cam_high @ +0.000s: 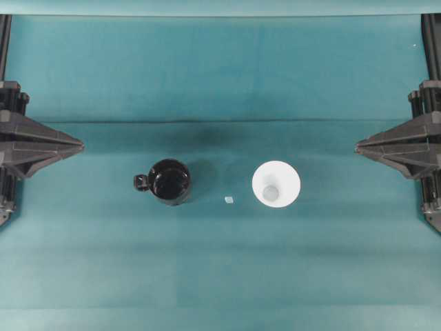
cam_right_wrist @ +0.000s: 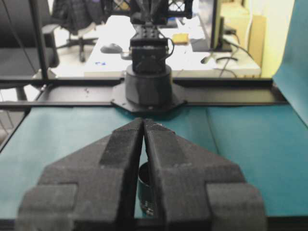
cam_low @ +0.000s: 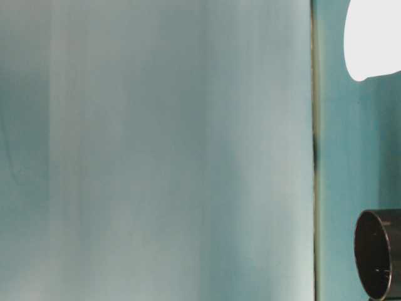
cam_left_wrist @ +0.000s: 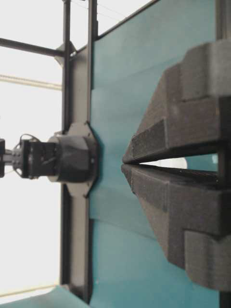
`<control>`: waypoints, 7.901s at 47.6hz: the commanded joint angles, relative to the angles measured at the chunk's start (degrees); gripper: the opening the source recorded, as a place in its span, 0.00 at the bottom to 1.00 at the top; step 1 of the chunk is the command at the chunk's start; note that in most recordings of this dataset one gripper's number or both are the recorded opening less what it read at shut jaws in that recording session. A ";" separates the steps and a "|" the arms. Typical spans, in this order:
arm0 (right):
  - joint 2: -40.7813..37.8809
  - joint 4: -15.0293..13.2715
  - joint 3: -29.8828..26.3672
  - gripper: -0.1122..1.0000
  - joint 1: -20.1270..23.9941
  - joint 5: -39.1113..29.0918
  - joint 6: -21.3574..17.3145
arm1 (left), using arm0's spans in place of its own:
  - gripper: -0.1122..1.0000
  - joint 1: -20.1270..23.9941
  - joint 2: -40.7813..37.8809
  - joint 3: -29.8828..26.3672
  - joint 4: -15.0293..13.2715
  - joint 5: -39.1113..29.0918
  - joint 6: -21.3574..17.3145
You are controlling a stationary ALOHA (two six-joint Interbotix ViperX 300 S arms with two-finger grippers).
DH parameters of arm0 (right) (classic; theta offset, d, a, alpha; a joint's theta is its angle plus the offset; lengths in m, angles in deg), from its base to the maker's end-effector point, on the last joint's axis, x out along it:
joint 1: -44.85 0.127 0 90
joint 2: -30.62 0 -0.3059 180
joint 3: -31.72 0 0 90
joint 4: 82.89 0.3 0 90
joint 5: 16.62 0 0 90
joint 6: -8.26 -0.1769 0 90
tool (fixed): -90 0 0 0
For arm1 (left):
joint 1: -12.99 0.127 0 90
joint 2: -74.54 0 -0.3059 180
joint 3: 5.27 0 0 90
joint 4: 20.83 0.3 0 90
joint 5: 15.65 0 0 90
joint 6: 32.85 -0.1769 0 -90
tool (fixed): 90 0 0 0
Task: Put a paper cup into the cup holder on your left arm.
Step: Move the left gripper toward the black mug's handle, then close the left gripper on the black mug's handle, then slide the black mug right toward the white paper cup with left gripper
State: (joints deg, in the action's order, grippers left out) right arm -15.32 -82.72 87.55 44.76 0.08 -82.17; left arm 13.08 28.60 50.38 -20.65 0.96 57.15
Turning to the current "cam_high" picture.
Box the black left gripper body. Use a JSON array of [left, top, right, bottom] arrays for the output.
[[0, 81, 30, 221]]

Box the black cup holder with handle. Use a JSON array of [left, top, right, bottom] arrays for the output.
[[134, 159, 192, 206]]

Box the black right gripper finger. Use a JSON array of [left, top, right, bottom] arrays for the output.
[[356, 146, 440, 180], [355, 112, 440, 152]]

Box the white paper cup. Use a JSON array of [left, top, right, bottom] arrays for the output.
[[252, 161, 301, 208]]

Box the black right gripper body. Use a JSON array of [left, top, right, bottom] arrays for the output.
[[407, 79, 441, 221]]

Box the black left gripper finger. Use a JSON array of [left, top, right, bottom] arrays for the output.
[[1, 110, 84, 148], [1, 143, 83, 179]]

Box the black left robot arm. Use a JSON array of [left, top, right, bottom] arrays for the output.
[[1, 14, 84, 225]]

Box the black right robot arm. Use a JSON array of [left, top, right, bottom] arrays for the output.
[[355, 13, 440, 231]]

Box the teal table cloth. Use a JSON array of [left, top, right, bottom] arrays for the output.
[[1, 14, 440, 330]]

